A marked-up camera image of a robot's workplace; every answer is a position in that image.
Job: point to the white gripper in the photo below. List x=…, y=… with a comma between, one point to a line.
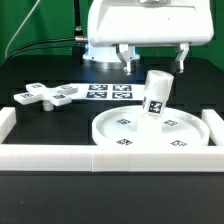
x=150, y=23

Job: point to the white round table top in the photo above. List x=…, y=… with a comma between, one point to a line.
x=130, y=126

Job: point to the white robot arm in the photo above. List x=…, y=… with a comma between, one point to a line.
x=106, y=57

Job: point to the white marker sheet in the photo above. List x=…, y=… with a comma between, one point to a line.
x=117, y=92

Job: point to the white right fence bar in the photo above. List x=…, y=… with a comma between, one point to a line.
x=215, y=124

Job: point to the white fence bar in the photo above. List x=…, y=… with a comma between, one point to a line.
x=215, y=124
x=96, y=159
x=7, y=122

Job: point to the white cross-shaped table base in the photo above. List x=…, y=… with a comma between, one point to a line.
x=50, y=97

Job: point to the white front fence bar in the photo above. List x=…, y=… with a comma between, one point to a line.
x=96, y=159

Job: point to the white left fence bar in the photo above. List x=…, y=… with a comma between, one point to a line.
x=7, y=122

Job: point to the black vertical post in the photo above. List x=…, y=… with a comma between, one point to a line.
x=77, y=19

